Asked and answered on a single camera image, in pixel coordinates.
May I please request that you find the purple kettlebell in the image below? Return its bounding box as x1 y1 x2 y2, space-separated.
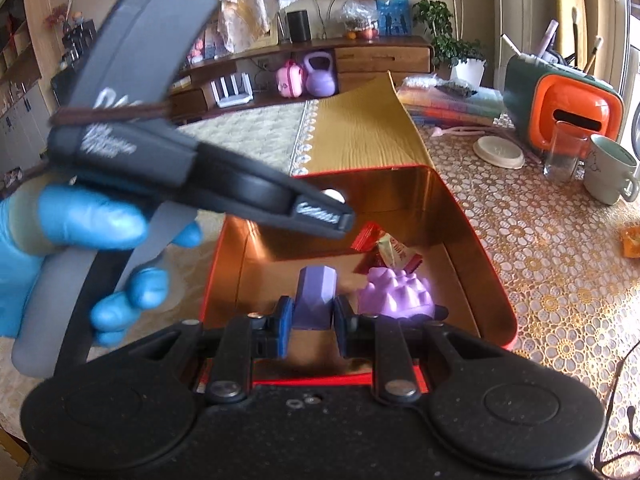
302 51 339 98

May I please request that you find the white router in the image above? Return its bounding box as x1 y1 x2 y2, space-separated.
210 72 254 109

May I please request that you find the person's left hand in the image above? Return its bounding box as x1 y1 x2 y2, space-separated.
0 180 203 347

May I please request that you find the orange green storage container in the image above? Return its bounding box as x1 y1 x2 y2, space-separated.
502 54 626 159

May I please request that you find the wooden media cabinet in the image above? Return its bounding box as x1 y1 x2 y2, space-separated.
169 35 435 123

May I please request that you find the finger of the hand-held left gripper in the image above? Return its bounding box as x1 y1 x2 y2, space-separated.
286 186 357 239

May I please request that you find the mustard yellow cloth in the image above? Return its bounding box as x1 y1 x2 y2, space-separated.
287 71 435 179

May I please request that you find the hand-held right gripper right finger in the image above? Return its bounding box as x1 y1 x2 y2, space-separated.
332 296 497 407

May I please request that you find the green houseplant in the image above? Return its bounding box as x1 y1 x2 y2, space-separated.
390 0 488 67

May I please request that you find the black cable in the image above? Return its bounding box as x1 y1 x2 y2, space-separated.
591 345 640 472

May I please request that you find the thick paintbrush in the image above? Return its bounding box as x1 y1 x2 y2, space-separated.
582 36 604 76

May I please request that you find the clear plastic bag with fruit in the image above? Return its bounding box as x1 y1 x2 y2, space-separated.
342 0 379 42

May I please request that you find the cream quilted lace mat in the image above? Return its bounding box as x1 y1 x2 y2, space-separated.
0 99 321 441

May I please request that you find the white plant pot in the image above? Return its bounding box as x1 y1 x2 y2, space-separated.
450 57 487 89

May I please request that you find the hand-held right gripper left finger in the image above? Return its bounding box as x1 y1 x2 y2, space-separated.
132 296 296 407

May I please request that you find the purple spiky toy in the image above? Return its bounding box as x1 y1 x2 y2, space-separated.
356 266 436 321

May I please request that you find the pink plastic spoon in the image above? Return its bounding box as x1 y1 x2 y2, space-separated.
431 125 482 139

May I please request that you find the pink white tube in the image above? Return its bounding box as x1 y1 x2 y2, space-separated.
532 20 560 57

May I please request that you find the cream round lid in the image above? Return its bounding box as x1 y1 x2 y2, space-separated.
473 135 526 170

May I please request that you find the purple hexagonal block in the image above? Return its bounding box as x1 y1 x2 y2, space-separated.
292 266 337 332

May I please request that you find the red white candy wrapper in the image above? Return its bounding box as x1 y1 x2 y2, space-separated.
350 221 424 269

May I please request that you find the thin paintbrush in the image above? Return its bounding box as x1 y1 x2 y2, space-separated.
570 6 581 62

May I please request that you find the white mug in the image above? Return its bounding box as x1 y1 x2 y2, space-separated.
582 133 640 206

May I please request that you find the black speaker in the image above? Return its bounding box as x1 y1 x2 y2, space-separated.
286 10 311 44

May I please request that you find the stack of coloured plastic folders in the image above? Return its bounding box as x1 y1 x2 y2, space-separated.
399 75 507 127

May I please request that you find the clear drinking glass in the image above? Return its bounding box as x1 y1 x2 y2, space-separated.
542 121 594 184

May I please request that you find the pink toy case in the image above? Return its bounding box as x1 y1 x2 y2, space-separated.
276 59 305 99

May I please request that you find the red metal tin box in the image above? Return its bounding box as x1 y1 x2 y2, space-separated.
197 162 519 392

